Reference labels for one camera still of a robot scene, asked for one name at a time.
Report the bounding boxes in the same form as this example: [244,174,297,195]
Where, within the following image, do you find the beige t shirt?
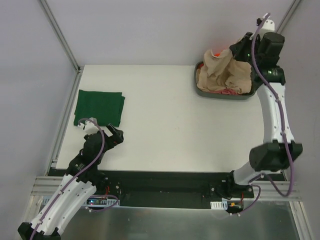
[196,48,252,95]

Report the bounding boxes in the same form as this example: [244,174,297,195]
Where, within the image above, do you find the white cable duct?
[41,196,121,208]
[210,199,244,211]

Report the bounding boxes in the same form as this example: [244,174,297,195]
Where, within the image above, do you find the left white cable duct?
[41,196,121,208]

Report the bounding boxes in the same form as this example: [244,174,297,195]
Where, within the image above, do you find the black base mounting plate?
[47,168,287,209]

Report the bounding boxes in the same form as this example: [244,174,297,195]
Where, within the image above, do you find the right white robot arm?
[223,32,303,198]

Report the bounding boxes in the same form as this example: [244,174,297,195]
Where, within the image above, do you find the pink t shirt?
[211,88,238,96]

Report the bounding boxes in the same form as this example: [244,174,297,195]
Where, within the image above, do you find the aluminium frame post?
[37,0,81,73]
[275,0,303,34]

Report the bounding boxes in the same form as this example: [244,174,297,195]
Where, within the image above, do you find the green t shirt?
[73,90,126,127]

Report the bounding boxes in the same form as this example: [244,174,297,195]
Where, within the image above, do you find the right aluminium frame post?
[275,0,303,34]

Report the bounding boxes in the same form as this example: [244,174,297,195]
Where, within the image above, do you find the grey laundry basket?
[193,61,256,101]

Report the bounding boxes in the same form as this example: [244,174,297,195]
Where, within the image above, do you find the left aluminium frame post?
[37,0,81,73]

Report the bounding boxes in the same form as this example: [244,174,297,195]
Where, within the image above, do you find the front aluminium rail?
[30,176,302,202]

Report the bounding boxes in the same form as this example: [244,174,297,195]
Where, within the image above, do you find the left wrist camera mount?
[77,117,98,132]

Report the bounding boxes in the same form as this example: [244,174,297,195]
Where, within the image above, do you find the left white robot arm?
[17,124,124,240]

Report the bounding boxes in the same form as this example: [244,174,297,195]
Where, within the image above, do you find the right white cable duct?
[210,199,244,211]

